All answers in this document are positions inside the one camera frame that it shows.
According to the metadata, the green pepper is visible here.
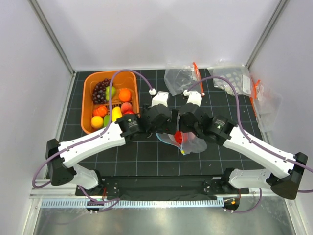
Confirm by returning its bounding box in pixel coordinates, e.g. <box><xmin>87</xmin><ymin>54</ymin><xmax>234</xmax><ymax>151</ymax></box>
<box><xmin>103</xmin><ymin>115</ymin><xmax>111</xmax><ymax>127</ymax></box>

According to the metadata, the clear orange-zip bag far right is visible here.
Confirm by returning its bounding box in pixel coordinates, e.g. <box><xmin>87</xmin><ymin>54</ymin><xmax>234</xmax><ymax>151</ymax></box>
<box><xmin>250</xmin><ymin>80</ymin><xmax>282</xmax><ymax>132</ymax></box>

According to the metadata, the purple onion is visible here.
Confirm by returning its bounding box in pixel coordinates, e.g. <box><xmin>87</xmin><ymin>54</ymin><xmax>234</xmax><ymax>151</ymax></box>
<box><xmin>188</xmin><ymin>133</ymin><xmax>199</xmax><ymax>144</ymax></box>

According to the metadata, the red apple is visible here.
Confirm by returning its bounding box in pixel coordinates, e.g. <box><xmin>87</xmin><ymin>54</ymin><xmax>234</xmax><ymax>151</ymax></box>
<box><xmin>174</xmin><ymin>131</ymin><xmax>188</xmax><ymax>145</ymax></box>

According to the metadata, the yellow orange lemon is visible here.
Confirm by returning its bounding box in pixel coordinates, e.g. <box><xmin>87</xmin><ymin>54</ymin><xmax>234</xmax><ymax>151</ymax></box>
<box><xmin>90</xmin><ymin>116</ymin><xmax>103</xmax><ymax>129</ymax></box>

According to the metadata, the clear blue-zip bag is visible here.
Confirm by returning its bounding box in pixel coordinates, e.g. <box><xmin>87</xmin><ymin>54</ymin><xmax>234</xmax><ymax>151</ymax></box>
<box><xmin>156</xmin><ymin>133</ymin><xmax>207</xmax><ymax>155</ymax></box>

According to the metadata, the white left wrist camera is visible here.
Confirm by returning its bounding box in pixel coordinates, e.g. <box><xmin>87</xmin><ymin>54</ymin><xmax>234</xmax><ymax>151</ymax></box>
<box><xmin>149</xmin><ymin>88</ymin><xmax>169</xmax><ymax>107</ymax></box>

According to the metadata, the clear bag with white pieces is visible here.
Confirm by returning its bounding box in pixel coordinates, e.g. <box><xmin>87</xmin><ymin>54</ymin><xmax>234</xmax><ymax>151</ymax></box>
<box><xmin>207</xmin><ymin>60</ymin><xmax>254</xmax><ymax>97</ymax></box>

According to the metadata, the right aluminium frame post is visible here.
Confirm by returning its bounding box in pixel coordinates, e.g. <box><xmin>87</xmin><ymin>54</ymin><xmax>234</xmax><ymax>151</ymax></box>
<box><xmin>246</xmin><ymin>0</ymin><xmax>290</xmax><ymax>69</ymax></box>

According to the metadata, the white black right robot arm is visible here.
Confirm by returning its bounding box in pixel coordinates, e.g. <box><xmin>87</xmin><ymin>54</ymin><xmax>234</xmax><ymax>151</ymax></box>
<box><xmin>179</xmin><ymin>103</ymin><xmax>308</xmax><ymax>200</ymax></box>

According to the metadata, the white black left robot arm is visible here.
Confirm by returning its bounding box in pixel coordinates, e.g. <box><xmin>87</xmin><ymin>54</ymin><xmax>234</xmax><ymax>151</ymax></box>
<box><xmin>46</xmin><ymin>104</ymin><xmax>178</xmax><ymax>196</ymax></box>

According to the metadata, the yellow mango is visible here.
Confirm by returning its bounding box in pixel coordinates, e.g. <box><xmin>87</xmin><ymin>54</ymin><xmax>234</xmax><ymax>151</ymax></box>
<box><xmin>112</xmin><ymin>106</ymin><xmax>123</xmax><ymax>122</ymax></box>

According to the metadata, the green pear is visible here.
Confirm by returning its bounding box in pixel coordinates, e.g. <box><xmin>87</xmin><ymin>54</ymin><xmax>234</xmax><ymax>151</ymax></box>
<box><xmin>105</xmin><ymin>86</ymin><xmax>116</xmax><ymax>101</ymax></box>

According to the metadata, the aluminium frame post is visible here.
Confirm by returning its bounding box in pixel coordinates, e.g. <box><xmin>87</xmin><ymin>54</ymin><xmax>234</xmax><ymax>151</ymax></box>
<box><xmin>28</xmin><ymin>0</ymin><xmax>75</xmax><ymax>75</ymax></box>
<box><xmin>246</xmin><ymin>0</ymin><xmax>290</xmax><ymax>69</ymax></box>

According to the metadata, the clear orange-zip bag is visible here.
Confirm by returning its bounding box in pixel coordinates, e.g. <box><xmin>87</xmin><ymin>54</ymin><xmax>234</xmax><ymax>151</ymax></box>
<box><xmin>250</xmin><ymin>80</ymin><xmax>282</xmax><ymax>132</ymax></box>
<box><xmin>164</xmin><ymin>62</ymin><xmax>201</xmax><ymax>96</ymax></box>

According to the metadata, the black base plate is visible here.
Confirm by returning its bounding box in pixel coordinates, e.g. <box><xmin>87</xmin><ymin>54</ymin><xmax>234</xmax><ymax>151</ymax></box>
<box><xmin>86</xmin><ymin>175</ymin><xmax>249</xmax><ymax>198</ymax></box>

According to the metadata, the black grid mat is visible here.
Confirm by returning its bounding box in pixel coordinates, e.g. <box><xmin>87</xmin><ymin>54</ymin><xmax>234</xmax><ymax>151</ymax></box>
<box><xmin>59</xmin><ymin>70</ymin><xmax>263</xmax><ymax>176</ymax></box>

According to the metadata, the orange fruit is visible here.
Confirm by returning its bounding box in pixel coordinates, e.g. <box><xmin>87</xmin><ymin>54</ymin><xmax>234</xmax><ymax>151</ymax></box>
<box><xmin>119</xmin><ymin>89</ymin><xmax>132</xmax><ymax>102</ymax></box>

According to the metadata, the orange plastic basket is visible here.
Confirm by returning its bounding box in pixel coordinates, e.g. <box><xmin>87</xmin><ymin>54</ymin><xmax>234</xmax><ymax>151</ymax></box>
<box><xmin>81</xmin><ymin>70</ymin><xmax>139</xmax><ymax>134</ymax></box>

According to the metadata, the pink peach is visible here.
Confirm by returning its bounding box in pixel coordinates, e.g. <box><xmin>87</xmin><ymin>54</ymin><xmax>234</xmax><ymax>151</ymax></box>
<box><xmin>121</xmin><ymin>102</ymin><xmax>133</xmax><ymax>114</ymax></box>

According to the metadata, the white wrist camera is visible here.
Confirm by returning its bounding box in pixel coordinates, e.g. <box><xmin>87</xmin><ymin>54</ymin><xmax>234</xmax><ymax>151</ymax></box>
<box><xmin>149</xmin><ymin>88</ymin><xmax>169</xmax><ymax>107</ymax></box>
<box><xmin>183</xmin><ymin>90</ymin><xmax>202</xmax><ymax>107</ymax></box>

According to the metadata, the purple grape bunch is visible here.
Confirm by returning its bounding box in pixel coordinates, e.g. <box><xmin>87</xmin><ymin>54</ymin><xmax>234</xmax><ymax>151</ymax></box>
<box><xmin>92</xmin><ymin>78</ymin><xmax>110</xmax><ymax>104</ymax></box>

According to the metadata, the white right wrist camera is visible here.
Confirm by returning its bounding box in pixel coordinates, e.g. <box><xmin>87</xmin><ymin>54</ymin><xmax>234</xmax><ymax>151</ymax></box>
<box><xmin>183</xmin><ymin>90</ymin><xmax>202</xmax><ymax>107</ymax></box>

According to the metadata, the aluminium front rail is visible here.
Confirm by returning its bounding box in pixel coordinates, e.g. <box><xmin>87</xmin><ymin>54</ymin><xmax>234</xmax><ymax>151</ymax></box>
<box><xmin>29</xmin><ymin>175</ymin><xmax>298</xmax><ymax>199</ymax></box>

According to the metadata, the orange pumpkin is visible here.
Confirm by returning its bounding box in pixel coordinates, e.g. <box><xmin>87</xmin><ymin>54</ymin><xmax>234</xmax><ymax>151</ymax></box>
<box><xmin>92</xmin><ymin>105</ymin><xmax>108</xmax><ymax>118</ymax></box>

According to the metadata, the left aluminium frame post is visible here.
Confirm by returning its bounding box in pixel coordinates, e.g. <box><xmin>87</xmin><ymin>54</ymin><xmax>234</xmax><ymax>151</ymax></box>
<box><xmin>28</xmin><ymin>0</ymin><xmax>75</xmax><ymax>75</ymax></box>

